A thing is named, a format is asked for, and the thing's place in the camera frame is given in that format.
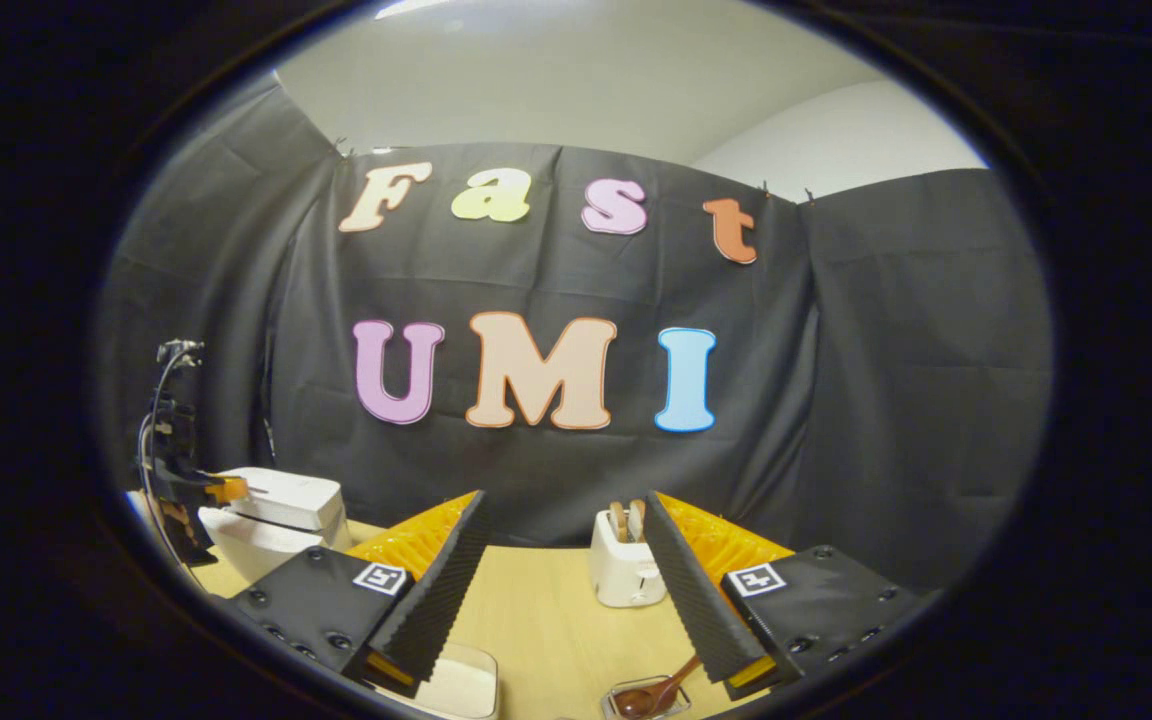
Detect black backdrop cloth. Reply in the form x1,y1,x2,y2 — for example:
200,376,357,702
96,80,1054,596

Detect white rice cooker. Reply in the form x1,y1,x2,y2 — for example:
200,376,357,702
198,467,350,586

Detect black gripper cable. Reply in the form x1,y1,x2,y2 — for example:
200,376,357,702
139,345,199,561

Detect brown wooden spoon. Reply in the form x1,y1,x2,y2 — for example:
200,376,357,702
614,655,703,719

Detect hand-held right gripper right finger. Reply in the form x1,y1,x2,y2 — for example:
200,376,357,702
642,490,927,702

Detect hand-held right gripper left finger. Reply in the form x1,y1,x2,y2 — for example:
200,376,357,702
231,490,490,699

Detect cream white toaster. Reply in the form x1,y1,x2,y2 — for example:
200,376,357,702
589,508,668,609

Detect white box of rice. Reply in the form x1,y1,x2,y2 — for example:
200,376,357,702
406,643,500,720

